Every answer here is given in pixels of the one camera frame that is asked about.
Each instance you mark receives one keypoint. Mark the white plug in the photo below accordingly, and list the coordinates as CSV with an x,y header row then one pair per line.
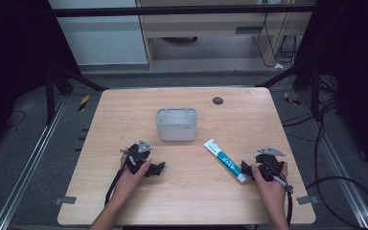
x,y
278,66

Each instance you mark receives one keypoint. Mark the black horizontal frame bar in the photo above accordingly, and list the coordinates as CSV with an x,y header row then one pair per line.
x,y
172,10

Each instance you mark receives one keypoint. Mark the light wooden desk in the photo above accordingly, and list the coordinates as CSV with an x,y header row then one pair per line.
x,y
204,24

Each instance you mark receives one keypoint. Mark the grey tape strip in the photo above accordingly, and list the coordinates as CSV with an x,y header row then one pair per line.
x,y
307,200
65,200

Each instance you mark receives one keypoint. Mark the white and teal toothpaste tube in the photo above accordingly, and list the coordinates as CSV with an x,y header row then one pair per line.
x,y
225,159

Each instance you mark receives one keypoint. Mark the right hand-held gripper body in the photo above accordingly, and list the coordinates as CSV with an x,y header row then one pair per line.
x,y
268,166

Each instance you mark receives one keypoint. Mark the person's right hand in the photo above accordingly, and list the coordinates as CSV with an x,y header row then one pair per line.
x,y
273,191

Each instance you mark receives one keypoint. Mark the yellow and black tape piece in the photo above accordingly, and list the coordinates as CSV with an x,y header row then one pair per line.
x,y
83,103
291,99

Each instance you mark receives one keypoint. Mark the black metal stand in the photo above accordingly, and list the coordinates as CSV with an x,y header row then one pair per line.
x,y
49,96
314,92

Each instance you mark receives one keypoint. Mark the grey plastic container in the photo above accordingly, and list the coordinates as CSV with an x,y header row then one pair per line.
x,y
176,127

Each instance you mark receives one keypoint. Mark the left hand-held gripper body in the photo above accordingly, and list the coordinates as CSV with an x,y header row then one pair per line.
x,y
137,156

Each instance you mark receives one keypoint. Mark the aluminium floor rail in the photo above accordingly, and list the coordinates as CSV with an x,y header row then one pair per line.
x,y
32,159
338,163

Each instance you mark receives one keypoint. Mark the white cabinet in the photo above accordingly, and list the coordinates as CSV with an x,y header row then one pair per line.
x,y
99,35

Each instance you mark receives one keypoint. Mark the round grey table grommet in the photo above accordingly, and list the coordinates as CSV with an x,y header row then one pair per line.
x,y
218,100

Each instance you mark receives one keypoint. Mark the dark curtain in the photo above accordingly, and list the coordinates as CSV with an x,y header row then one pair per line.
x,y
12,64
357,64

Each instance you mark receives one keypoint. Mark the person's left hand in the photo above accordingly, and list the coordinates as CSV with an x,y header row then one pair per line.
x,y
129,185

